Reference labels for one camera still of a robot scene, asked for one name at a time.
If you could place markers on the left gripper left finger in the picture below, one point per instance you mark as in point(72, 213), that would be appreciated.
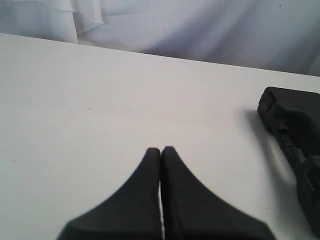
point(131, 213)

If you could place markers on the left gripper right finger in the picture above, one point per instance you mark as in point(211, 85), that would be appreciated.
point(193, 212)

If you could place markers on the black plastic tool case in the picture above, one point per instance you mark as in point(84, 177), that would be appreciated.
point(293, 118)

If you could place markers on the white backdrop curtain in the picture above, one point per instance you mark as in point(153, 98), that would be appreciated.
point(280, 35)

